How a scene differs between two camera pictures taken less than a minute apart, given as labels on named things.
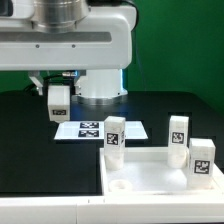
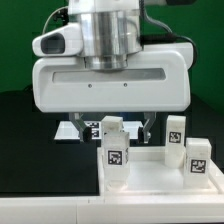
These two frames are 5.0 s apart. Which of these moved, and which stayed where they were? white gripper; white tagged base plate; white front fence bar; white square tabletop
Moved: white gripper
Stayed: white square tabletop; white tagged base plate; white front fence bar
